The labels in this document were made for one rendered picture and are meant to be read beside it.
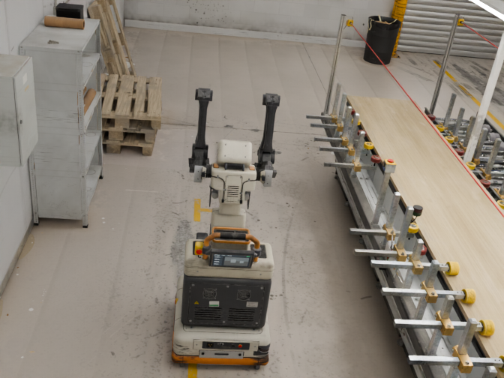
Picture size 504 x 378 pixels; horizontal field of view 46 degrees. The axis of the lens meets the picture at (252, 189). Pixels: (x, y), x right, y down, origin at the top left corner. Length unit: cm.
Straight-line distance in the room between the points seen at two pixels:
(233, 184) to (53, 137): 179
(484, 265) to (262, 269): 136
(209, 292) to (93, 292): 119
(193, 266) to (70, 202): 188
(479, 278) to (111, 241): 290
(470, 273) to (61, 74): 316
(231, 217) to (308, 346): 110
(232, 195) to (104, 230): 183
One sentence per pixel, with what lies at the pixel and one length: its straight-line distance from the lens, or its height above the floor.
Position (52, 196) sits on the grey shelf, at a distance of 522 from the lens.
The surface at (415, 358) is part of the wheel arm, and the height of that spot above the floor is 96.
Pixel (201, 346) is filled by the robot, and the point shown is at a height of 22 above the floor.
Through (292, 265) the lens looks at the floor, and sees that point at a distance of 503.
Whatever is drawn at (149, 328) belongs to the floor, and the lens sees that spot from 433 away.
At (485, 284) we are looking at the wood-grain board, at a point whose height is 90.
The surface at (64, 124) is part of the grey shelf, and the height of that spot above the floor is 96.
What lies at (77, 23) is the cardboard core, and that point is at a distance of 515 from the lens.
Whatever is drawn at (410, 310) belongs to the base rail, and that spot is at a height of 70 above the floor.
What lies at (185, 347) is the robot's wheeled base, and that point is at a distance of 393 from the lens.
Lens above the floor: 296
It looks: 29 degrees down
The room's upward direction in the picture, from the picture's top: 7 degrees clockwise
